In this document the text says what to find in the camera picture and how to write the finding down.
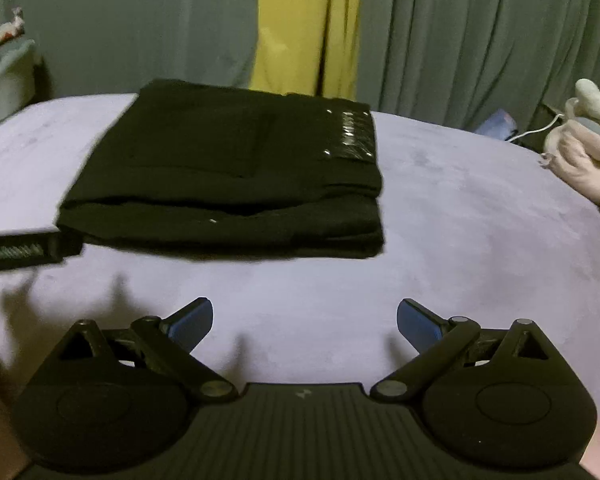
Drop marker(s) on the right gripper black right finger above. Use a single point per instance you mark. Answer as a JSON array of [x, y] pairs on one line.
[[440, 344]]

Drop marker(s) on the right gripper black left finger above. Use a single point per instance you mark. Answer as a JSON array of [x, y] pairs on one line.
[[167, 345]]

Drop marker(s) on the beige plush toy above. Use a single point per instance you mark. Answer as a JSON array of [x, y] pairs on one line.
[[572, 150]]

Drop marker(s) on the grey-green curtain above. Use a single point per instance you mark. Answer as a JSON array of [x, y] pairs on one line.
[[451, 62]]

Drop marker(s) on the lavender bed cover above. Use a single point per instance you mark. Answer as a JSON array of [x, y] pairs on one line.
[[472, 226]]

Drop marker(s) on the yellow curtain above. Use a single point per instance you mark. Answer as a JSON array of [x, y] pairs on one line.
[[308, 47]]

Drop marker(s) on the white shell-back chair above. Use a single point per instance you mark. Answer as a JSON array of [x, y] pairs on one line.
[[17, 85]]

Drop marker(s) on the black pants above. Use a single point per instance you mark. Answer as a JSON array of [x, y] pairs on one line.
[[227, 172]]

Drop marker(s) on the pink plush toy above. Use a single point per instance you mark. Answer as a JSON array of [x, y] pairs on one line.
[[14, 28]]

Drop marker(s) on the blue cloth by bed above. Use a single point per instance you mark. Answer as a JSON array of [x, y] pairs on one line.
[[499, 126]]

